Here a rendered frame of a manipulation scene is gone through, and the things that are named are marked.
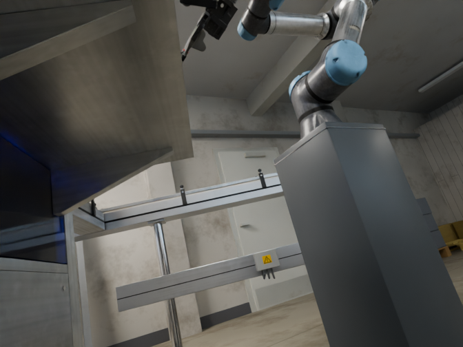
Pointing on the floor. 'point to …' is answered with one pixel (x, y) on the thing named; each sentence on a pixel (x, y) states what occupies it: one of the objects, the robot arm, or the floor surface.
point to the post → (72, 281)
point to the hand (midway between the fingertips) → (185, 48)
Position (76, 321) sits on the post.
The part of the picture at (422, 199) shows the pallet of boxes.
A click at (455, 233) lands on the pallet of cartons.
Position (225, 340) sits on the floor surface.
